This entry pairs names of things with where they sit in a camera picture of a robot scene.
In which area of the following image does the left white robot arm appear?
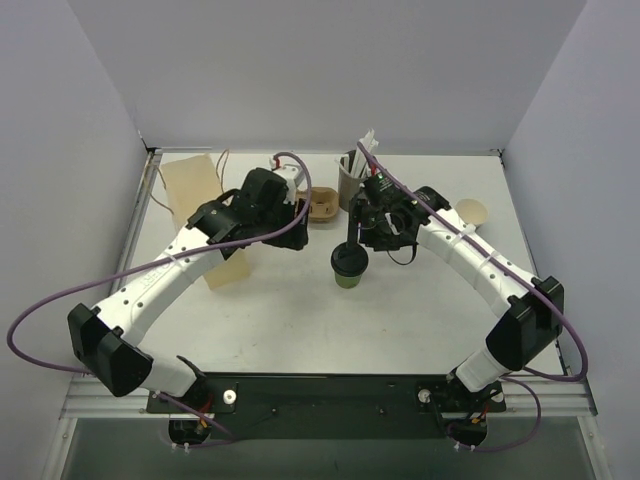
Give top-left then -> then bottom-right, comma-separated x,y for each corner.
68,165 -> 309,412

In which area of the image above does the white wrapped straw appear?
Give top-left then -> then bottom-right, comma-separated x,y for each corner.
350,129 -> 379,178

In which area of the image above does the green paper coffee cup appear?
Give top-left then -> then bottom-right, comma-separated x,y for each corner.
334,273 -> 362,289

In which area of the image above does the brown paper bag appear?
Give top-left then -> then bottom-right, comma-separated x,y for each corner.
159,153 -> 251,290

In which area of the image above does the grey straw holder cup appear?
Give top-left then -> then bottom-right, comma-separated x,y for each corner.
336,150 -> 371,212

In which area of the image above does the black plastic cup lid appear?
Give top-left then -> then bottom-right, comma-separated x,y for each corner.
330,242 -> 369,277

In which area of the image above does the purple cable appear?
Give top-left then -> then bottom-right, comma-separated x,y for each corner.
355,140 -> 589,454
7,151 -> 316,374

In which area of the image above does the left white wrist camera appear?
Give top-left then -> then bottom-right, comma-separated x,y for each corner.
269,156 -> 305,194

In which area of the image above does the aluminium frame rail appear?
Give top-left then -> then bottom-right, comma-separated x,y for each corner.
60,376 -> 597,419

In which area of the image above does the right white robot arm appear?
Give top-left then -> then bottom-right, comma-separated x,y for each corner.
331,173 -> 564,394

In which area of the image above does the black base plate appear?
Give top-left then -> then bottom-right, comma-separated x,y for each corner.
146,372 -> 506,441

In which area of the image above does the brown cardboard cup carrier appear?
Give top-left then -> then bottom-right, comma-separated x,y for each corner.
308,187 -> 339,224

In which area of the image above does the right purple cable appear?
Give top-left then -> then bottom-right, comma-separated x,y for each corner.
355,140 -> 589,454

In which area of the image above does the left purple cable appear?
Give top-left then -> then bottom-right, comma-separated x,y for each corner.
7,151 -> 316,374

